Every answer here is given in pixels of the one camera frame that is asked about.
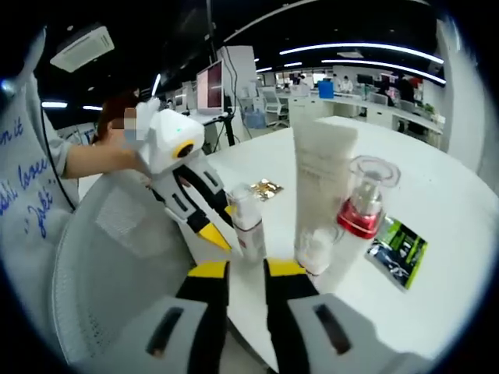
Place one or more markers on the blue water jug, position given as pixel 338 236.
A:
pixel 255 120

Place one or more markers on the blue box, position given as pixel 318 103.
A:
pixel 326 89

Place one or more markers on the white skincare tube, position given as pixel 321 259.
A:
pixel 319 163

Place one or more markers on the white ceiling air conditioner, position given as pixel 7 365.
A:
pixel 82 48

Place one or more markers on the white office workbench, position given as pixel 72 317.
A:
pixel 308 109

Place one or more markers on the black green skincare sachet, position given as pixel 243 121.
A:
pixel 405 253

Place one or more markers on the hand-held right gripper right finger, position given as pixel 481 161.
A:
pixel 290 323

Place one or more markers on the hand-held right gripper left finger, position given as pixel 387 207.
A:
pixel 206 323

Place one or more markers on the black legged laptop stand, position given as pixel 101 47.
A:
pixel 230 132

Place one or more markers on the person's grey printed shirt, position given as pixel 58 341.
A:
pixel 23 195

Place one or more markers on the open white laptop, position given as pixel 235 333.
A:
pixel 210 85

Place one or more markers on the gold foil skincare sachet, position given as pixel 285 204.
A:
pixel 267 191

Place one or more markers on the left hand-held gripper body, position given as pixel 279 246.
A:
pixel 167 136

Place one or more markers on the small white skincare bottle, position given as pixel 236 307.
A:
pixel 317 249
pixel 251 237

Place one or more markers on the white office chair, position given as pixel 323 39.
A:
pixel 273 103

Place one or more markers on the white skincare bottle red collar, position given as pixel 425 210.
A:
pixel 358 222

